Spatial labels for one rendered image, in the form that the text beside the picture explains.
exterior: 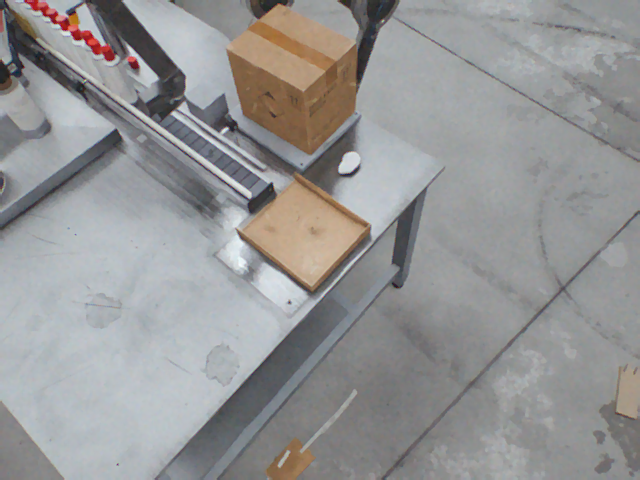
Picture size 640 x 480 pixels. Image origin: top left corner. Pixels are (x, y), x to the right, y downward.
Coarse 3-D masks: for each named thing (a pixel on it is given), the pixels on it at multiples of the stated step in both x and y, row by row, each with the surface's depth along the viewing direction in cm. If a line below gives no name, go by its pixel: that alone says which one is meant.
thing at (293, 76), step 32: (256, 32) 154; (288, 32) 153; (320, 32) 152; (256, 64) 147; (288, 64) 146; (320, 64) 145; (352, 64) 154; (256, 96) 159; (288, 96) 147; (320, 96) 149; (352, 96) 165; (288, 128) 161; (320, 128) 159
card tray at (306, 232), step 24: (288, 192) 159; (312, 192) 159; (264, 216) 155; (288, 216) 155; (312, 216) 154; (336, 216) 154; (360, 216) 149; (264, 240) 151; (288, 240) 151; (312, 240) 150; (336, 240) 150; (360, 240) 149; (288, 264) 147; (312, 264) 146; (336, 264) 144; (312, 288) 140
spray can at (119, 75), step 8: (104, 48) 159; (104, 56) 160; (112, 56) 161; (104, 64) 162; (112, 64) 162; (120, 64) 164; (112, 72) 164; (120, 72) 165; (120, 80) 167; (128, 80) 169; (120, 88) 170; (128, 88) 170; (128, 96) 173; (136, 96) 175
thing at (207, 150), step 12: (60, 60) 188; (108, 96) 178; (156, 120) 171; (168, 120) 171; (156, 132) 169; (168, 132) 168; (180, 132) 168; (192, 132) 168; (192, 144) 165; (204, 144) 165; (204, 156) 163; (216, 156) 162; (228, 156) 162; (204, 168) 161; (228, 168) 160; (240, 168) 159; (240, 180) 157; (252, 180) 157; (264, 180) 156; (252, 192) 154
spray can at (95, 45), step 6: (90, 42) 161; (96, 42) 161; (96, 48) 161; (96, 54) 163; (96, 60) 164; (102, 60) 164; (102, 66) 166; (102, 72) 168; (108, 72) 168; (108, 78) 170; (108, 84) 172; (114, 84) 172; (114, 90) 174; (120, 96) 177
